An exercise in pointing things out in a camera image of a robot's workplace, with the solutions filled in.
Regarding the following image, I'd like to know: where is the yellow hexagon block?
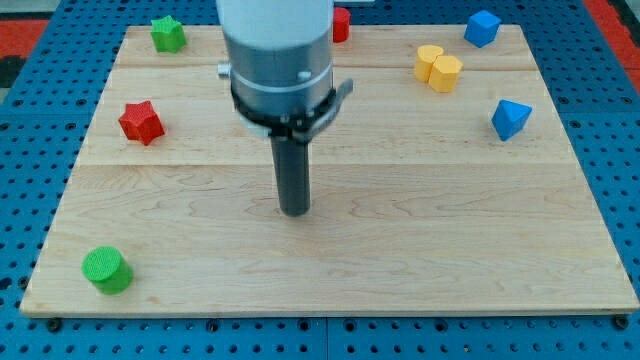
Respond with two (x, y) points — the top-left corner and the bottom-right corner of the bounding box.
(428, 55), (463, 93)

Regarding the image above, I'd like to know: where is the blue triangular prism block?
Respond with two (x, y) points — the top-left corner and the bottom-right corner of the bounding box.
(491, 100), (533, 141)

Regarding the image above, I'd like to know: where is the red star block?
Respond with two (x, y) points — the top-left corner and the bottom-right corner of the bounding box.
(118, 100), (165, 146)

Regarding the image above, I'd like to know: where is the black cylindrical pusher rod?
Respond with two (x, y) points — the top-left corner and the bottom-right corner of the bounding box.
(271, 138), (310, 217)

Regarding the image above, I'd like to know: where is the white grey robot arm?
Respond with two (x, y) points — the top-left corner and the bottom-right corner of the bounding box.
(216, 0), (353, 217)

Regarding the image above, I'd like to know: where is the green star block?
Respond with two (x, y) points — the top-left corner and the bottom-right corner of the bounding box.
(150, 15), (187, 53)

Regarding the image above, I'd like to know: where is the blue cube block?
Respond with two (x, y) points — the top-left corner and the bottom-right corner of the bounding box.
(464, 10), (502, 48)

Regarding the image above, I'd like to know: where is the wooden board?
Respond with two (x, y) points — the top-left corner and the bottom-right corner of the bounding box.
(21, 25), (639, 318)

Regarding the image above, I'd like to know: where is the red cylinder block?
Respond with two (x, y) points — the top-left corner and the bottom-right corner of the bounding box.
(333, 7), (351, 43)

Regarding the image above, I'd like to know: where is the yellow heart block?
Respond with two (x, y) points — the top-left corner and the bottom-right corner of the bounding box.
(413, 45), (444, 82)

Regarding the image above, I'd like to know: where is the green cylinder block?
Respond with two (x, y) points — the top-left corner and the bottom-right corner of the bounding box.
(81, 246), (134, 295)

